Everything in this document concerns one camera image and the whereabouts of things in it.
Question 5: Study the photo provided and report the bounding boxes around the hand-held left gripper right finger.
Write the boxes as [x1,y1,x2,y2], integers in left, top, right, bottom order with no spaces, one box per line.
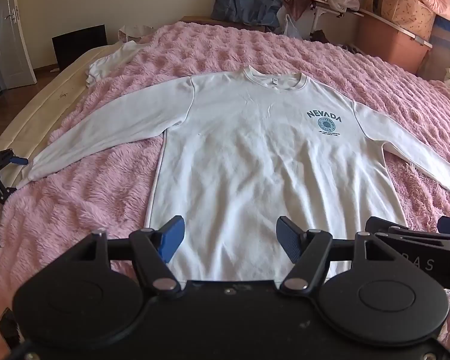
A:
[277,216,398,293]

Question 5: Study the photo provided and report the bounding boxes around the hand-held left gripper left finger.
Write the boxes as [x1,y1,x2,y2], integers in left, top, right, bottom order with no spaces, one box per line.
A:
[75,215,186,297]

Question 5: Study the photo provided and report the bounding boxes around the white long-sleeve sweatshirt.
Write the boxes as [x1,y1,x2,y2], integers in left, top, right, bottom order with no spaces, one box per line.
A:
[17,65,450,283]

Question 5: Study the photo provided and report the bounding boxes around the black metal stand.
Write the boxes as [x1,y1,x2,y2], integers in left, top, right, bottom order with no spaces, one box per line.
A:
[0,139,29,248]

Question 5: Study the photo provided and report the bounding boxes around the orange-brown storage box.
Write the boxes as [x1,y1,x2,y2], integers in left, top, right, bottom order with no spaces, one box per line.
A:
[358,15,430,74]

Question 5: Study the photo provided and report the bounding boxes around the blue storage bag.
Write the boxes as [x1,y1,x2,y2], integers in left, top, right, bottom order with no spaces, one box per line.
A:
[431,15,450,80]

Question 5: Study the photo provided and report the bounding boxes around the white t-shirt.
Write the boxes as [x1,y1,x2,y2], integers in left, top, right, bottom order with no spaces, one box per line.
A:
[85,39,154,89]

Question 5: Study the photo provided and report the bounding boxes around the beige mattress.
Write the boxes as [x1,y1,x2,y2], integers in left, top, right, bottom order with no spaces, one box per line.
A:
[0,43,136,256]

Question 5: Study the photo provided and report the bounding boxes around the pink fluffy blanket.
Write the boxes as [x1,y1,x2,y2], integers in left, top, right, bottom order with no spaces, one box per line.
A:
[0,20,450,346]

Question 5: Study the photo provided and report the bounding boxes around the white folding table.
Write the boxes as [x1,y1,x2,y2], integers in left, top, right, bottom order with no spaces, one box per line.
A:
[311,0,434,49]

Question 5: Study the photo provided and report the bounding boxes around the cream tote bag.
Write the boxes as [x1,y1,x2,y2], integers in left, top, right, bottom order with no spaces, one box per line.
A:
[118,25,154,44]

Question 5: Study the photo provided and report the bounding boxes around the white plastic bag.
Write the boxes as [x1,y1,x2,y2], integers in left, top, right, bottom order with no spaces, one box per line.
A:
[283,14,305,40]

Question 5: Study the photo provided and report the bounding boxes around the black flat board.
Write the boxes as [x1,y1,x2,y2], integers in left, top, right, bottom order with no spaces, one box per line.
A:
[52,25,108,71]

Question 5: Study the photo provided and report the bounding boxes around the wooden bench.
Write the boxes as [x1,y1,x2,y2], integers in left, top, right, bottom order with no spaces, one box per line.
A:
[180,16,267,33]

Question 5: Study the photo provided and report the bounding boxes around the floral fabric bag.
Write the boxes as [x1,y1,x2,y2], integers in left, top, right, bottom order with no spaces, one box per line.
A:
[367,0,436,38]

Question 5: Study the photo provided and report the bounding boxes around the dark blue bag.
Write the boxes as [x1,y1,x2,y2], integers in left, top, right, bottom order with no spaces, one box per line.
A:
[212,0,284,29]

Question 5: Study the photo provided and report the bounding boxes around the white door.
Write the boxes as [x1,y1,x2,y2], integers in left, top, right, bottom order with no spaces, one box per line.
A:
[0,0,37,91]

